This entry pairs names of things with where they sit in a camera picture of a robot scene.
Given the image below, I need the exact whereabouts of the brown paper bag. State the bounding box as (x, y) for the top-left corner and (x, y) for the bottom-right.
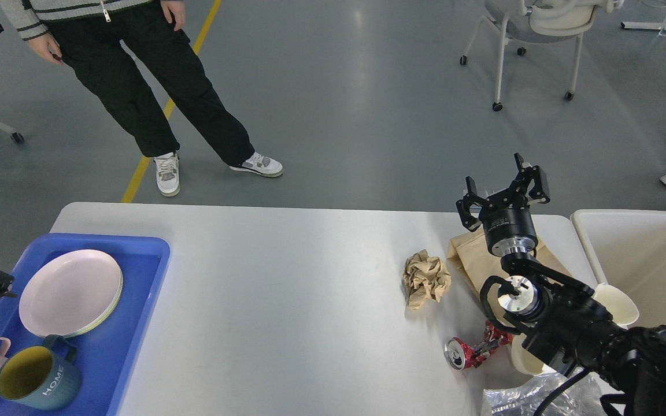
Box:
(446, 233), (572, 301)

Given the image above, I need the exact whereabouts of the crushed red soda can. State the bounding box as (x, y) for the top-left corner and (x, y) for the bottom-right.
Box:
(443, 320), (513, 370)

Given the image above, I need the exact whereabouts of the blue plastic tray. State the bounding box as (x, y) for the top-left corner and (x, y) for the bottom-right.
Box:
(0, 233), (170, 415)

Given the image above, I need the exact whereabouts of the light green plate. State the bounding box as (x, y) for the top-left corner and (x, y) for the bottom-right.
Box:
(65, 272), (124, 338)

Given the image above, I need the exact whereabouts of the cream plastic bin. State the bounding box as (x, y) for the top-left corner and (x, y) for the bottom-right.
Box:
(571, 210), (666, 327)

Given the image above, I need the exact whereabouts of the pink plate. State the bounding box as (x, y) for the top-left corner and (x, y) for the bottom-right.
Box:
(18, 248), (123, 338)

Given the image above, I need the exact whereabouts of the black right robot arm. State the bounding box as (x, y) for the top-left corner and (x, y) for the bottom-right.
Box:
(456, 153), (666, 415)

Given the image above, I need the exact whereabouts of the clear plastic bag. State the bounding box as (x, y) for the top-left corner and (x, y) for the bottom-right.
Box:
(480, 372), (605, 415)

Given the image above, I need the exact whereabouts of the white stand base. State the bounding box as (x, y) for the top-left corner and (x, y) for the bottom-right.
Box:
(620, 0), (666, 32)

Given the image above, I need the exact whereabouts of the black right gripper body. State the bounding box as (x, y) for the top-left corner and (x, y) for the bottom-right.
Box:
(479, 196), (538, 257)

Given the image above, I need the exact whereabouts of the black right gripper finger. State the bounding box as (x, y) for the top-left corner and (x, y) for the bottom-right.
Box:
(506, 153), (550, 206)
(456, 177), (488, 232)

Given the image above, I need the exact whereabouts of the teal HOME mug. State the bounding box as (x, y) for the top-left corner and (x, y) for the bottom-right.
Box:
(0, 335), (83, 411)

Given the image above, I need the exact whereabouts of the person in black trousers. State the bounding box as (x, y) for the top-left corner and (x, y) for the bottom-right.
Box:
(0, 1), (283, 197)

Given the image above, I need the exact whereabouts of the white chair grey seat right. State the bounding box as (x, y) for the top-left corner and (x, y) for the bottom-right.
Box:
(460, 1), (623, 112)

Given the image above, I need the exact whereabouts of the white paper cup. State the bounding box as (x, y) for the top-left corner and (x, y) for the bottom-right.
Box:
(509, 334), (556, 376)
(592, 283), (640, 328)

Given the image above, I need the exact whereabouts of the crumpled brown paper ball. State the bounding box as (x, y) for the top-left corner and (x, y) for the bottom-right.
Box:
(402, 250), (452, 310)

